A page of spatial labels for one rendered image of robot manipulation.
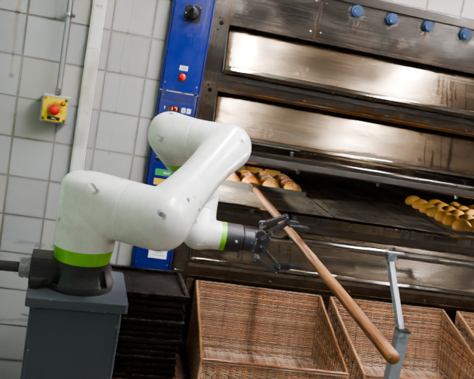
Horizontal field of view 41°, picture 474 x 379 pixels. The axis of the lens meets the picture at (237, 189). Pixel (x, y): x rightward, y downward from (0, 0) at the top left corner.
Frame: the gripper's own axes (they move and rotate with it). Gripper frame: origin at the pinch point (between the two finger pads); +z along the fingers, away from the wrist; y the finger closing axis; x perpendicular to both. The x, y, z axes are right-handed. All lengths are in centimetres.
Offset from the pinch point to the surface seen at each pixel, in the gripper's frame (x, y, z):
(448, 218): -83, -3, 96
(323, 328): -39, 43, 28
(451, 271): -57, 16, 89
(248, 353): -44, 60, 1
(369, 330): 67, 0, -1
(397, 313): -2.3, 19.8, 40.4
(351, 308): 55, -1, -1
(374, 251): -18.1, 2.5, 33.6
